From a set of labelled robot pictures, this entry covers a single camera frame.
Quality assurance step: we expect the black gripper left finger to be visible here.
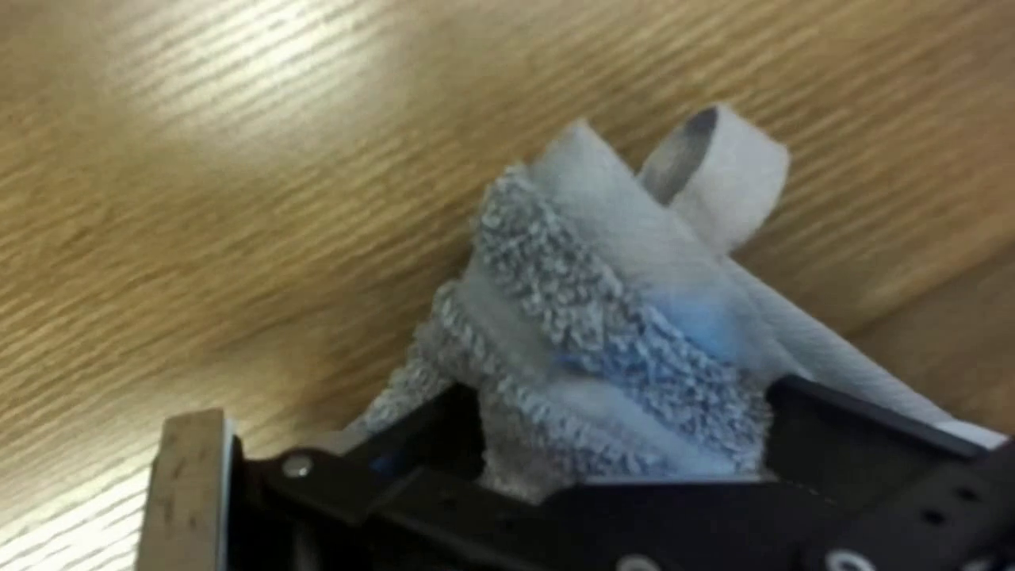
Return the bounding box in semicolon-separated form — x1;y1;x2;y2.
137;381;488;571

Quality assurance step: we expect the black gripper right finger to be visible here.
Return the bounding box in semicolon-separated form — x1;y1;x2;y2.
757;373;1015;571

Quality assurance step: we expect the grey terry towel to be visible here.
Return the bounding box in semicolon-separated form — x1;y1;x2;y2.
344;100;1008;503

